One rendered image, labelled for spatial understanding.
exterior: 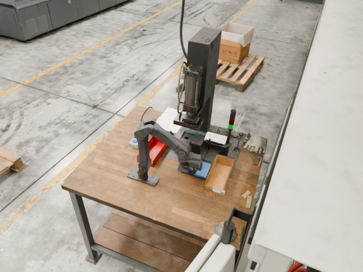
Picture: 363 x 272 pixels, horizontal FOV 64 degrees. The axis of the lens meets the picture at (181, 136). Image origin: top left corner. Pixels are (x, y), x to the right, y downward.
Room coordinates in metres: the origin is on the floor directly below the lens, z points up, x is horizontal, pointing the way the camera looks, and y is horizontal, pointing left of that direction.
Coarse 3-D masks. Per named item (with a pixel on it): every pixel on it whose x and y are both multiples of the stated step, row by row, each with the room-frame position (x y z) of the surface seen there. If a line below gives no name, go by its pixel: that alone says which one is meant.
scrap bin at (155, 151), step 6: (150, 138) 1.58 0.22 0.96; (156, 138) 1.61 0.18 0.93; (150, 144) 1.56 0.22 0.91; (156, 144) 1.58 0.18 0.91; (162, 144) 1.58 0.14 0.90; (150, 150) 1.51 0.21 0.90; (156, 150) 1.51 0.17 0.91; (162, 150) 1.48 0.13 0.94; (138, 156) 1.40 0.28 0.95; (150, 156) 1.45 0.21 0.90; (156, 156) 1.39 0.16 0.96; (156, 162) 1.39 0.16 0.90
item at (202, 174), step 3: (204, 162) 1.39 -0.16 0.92; (204, 165) 1.37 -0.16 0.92; (207, 165) 1.37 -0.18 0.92; (210, 165) 1.37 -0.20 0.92; (204, 168) 1.34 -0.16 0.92; (207, 168) 1.34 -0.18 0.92; (198, 171) 1.31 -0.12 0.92; (201, 171) 1.31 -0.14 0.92; (204, 171) 1.31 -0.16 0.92; (207, 171) 1.31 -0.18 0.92; (195, 174) 1.26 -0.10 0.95; (198, 174) 1.28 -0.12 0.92; (201, 174) 1.28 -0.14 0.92; (204, 174) 1.28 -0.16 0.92; (201, 177) 1.26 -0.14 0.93; (204, 177) 1.24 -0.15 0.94
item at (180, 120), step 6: (180, 114) 1.63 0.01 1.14; (186, 114) 1.57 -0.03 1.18; (192, 114) 1.56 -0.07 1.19; (198, 114) 1.60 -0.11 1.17; (174, 120) 1.56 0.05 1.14; (180, 120) 1.56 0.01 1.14; (186, 120) 1.52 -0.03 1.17; (192, 120) 1.51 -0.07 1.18; (198, 120) 1.57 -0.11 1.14; (186, 126) 1.53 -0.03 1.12; (192, 126) 1.52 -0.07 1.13; (198, 126) 1.50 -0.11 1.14
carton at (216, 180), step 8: (216, 160) 1.41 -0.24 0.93; (224, 160) 1.40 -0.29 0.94; (232, 160) 1.38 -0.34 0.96; (216, 168) 1.36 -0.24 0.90; (224, 168) 1.37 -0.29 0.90; (208, 176) 1.23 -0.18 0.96; (216, 176) 1.29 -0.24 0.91; (224, 176) 1.29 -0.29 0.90; (208, 184) 1.22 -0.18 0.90; (216, 184) 1.22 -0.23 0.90; (224, 184) 1.23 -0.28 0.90; (224, 192) 1.15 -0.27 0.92
